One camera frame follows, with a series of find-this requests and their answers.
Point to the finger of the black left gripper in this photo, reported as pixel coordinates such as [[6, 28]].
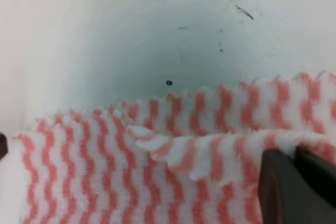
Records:
[[3, 146]]

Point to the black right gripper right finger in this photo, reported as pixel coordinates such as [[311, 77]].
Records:
[[317, 172]]

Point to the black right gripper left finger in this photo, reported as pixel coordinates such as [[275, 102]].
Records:
[[284, 195]]

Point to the pink white wavy towel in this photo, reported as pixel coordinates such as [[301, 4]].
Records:
[[188, 158]]

